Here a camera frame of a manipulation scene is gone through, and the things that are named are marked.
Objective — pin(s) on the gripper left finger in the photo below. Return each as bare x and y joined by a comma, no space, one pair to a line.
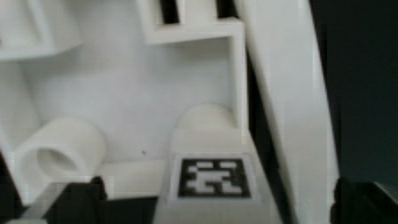
67,204

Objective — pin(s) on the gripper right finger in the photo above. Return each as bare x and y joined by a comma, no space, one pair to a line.
364,203

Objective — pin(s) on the white chair leg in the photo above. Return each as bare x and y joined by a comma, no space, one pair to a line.
215,191

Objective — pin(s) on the white chair seat part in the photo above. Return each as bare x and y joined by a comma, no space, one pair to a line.
122,86

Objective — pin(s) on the white L-shaped fence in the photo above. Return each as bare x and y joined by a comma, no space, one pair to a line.
284,55

